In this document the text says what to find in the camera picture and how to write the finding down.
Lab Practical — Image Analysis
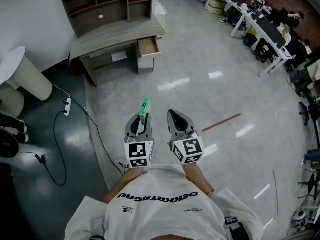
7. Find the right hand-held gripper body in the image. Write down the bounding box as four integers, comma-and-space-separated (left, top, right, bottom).
167, 132, 205, 165

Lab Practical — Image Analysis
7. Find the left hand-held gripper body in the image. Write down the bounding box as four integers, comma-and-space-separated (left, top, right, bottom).
124, 135, 156, 169

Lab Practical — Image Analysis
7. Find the white and green carton box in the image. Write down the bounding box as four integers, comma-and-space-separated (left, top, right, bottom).
138, 96, 152, 125

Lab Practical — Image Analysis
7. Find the person's right forearm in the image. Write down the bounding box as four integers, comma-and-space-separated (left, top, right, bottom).
182, 162, 216, 198

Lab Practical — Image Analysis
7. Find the person's left forearm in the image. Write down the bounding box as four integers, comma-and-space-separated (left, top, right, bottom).
103, 165, 151, 205

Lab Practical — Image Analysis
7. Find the white power strip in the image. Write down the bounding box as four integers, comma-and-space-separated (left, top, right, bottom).
63, 97, 73, 118

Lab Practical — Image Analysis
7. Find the white printed t-shirt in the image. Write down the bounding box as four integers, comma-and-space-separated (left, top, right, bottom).
65, 163, 265, 240

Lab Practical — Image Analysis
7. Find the white flat panel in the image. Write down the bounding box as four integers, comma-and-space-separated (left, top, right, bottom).
111, 51, 129, 63

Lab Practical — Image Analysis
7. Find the grey wooden desk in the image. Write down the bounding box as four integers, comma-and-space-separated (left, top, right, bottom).
69, 17, 167, 88

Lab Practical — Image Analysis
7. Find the black power adapter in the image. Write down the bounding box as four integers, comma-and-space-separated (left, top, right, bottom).
34, 153, 48, 165

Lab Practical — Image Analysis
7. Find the black waist pouch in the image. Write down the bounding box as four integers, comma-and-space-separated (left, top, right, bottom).
224, 216, 249, 240

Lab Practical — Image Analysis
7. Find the long white office desk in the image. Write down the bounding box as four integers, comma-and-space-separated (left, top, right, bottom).
203, 0, 294, 78

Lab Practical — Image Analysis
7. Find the black office chair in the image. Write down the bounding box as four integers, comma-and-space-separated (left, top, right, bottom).
250, 37, 276, 64

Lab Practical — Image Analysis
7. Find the dark grey waste bin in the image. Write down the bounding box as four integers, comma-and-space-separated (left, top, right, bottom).
243, 30, 259, 48

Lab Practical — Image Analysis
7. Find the grey shelf hutch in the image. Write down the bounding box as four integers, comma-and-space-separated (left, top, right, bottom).
61, 0, 159, 39

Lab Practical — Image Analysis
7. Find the white storage cabinet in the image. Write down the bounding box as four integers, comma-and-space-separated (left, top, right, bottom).
152, 0, 168, 29

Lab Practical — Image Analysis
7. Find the cream cylindrical stand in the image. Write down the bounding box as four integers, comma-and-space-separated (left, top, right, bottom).
0, 85, 26, 119

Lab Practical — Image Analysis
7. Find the white equipment rack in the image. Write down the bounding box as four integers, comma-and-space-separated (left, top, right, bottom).
286, 58, 320, 102

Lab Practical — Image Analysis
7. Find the cream storage box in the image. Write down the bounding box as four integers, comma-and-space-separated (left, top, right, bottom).
207, 0, 227, 15

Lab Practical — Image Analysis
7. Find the black tripod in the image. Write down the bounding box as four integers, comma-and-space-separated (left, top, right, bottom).
298, 168, 320, 201

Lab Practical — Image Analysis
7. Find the white round device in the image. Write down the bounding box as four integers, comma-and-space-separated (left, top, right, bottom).
292, 208, 313, 231

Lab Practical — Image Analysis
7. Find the black power cable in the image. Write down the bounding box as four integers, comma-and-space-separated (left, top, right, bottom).
70, 100, 127, 177
18, 110, 68, 187

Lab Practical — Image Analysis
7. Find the white power cable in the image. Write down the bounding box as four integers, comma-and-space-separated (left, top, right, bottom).
51, 83, 71, 100

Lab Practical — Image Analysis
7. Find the white cylindrical pedestal table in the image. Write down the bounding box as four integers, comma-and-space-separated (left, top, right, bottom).
0, 46, 54, 102

